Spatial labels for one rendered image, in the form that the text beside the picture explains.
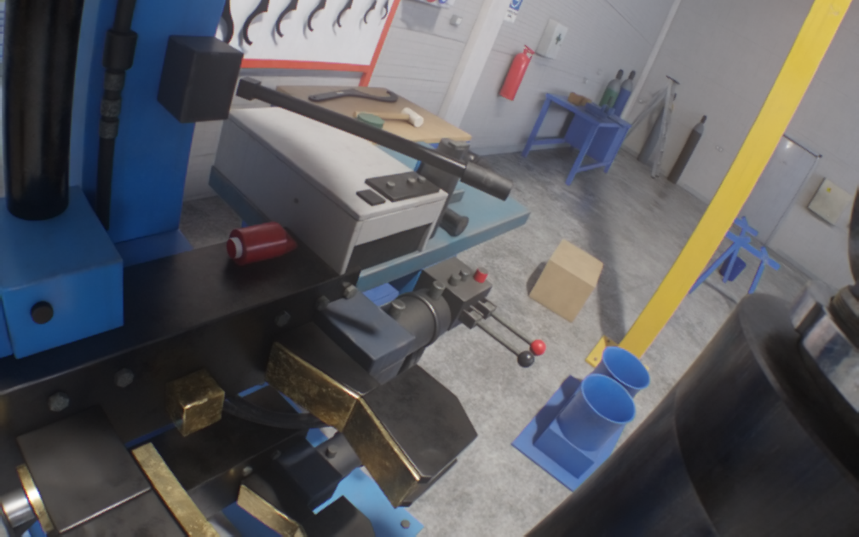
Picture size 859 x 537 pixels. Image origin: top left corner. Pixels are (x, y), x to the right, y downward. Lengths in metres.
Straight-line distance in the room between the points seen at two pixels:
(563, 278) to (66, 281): 2.93
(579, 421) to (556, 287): 1.28
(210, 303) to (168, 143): 0.24
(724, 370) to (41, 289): 0.57
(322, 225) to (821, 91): 10.78
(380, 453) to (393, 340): 0.20
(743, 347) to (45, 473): 0.63
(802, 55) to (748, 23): 8.41
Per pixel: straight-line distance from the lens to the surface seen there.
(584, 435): 2.20
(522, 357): 1.00
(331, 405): 0.78
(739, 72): 11.04
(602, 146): 7.25
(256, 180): 0.95
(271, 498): 1.15
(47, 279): 0.56
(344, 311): 0.83
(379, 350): 0.79
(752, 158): 2.77
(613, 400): 2.36
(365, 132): 0.60
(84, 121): 0.69
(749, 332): 0.25
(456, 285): 1.03
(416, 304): 0.95
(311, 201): 0.83
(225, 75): 0.65
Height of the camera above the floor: 1.54
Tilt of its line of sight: 28 degrees down
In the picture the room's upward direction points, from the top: 23 degrees clockwise
